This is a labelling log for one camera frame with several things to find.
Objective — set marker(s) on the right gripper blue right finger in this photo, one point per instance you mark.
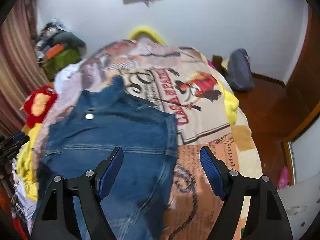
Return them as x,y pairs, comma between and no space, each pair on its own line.
231,187

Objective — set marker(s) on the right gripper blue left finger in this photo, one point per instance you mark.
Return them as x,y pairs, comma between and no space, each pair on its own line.
91,188

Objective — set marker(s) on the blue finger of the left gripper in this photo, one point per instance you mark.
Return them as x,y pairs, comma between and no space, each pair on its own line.
10,149
22,137

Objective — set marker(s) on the blue denim jacket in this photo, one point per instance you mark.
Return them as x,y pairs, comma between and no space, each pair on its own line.
101,122

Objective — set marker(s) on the pile of clothes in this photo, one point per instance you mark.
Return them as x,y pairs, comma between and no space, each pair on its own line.
53,33

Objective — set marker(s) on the yellow garment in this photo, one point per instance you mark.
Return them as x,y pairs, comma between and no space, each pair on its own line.
28,162

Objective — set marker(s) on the red plush toy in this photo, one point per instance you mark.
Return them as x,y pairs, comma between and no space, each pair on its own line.
37,105

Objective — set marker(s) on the red striped curtain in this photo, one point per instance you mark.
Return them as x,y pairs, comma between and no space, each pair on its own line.
20,72

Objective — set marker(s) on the white cloth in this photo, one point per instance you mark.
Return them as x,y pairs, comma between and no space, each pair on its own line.
65,74

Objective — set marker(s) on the orange shoe box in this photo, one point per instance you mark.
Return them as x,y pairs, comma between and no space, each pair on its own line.
52,52

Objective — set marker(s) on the green storage box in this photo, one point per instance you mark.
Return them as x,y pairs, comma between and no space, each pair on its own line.
70,55

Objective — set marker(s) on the grey blue backpack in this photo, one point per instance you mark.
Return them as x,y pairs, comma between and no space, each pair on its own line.
239,75

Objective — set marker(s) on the printed newspaper pattern bedspread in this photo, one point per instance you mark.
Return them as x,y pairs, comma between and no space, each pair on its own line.
179,81

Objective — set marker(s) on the yellow pillow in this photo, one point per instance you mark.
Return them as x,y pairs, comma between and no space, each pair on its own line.
147,32

